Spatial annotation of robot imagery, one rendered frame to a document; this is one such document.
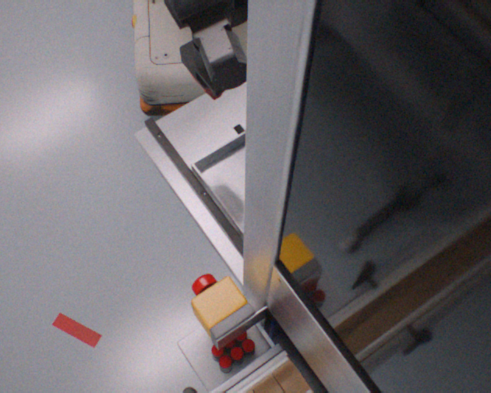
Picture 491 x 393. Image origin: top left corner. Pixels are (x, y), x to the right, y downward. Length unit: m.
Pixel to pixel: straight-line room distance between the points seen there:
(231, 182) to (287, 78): 0.74
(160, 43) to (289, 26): 1.76
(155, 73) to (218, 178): 0.96
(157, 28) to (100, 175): 0.55
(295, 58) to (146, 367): 1.64
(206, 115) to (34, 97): 1.30
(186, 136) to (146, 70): 0.89
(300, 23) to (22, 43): 2.30
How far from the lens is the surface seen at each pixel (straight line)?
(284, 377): 1.01
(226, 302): 0.93
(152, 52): 2.14
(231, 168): 1.19
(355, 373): 0.75
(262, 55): 0.46
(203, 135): 1.23
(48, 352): 2.05
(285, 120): 0.48
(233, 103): 1.27
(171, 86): 2.11
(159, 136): 1.21
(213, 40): 0.83
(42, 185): 2.27
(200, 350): 1.07
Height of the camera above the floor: 1.93
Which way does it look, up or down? 64 degrees down
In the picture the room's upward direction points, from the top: 1 degrees clockwise
